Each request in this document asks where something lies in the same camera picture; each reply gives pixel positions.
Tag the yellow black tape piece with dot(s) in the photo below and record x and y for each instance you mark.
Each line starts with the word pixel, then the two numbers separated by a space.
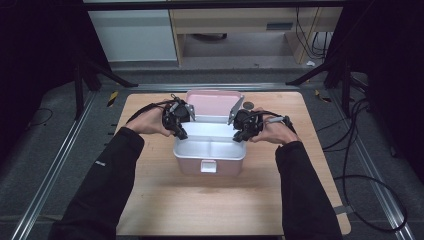
pixel 112 98
pixel 321 96

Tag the pink storage box with lid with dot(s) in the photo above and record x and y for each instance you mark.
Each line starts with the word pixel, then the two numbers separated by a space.
pixel 210 165

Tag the grey tape strip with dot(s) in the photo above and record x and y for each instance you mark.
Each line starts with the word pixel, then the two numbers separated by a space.
pixel 344 210

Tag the light wooden desk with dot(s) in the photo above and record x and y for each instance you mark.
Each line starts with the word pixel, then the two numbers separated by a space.
pixel 233 20

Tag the white cabinet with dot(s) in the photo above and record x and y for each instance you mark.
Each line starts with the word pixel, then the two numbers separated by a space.
pixel 133 35

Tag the crumpled white paper scrap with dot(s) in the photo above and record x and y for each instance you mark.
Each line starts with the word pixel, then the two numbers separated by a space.
pixel 310 63

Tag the person's right hand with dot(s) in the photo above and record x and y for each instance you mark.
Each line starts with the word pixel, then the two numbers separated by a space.
pixel 276 130

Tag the dark round table grommet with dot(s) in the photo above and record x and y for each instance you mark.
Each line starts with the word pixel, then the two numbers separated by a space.
pixel 248 105

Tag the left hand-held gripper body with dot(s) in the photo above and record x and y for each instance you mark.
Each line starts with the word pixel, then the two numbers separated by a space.
pixel 178 113

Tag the dark curtain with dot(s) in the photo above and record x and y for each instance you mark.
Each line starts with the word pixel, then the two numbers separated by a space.
pixel 393 66
pixel 33 50

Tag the black metal stand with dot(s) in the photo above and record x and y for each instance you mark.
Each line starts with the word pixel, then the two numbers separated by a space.
pixel 346 86
pixel 79 90

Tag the white divided tray insert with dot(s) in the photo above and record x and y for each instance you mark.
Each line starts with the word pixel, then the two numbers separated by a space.
pixel 208 146

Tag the person's left hand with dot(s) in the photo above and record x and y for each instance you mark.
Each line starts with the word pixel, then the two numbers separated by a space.
pixel 150 121

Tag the aluminium floor rail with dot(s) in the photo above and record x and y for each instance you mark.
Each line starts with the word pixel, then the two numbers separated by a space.
pixel 373 176
pixel 50 176
pixel 160 87

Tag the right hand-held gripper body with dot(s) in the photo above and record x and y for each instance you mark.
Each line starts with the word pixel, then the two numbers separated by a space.
pixel 248 121

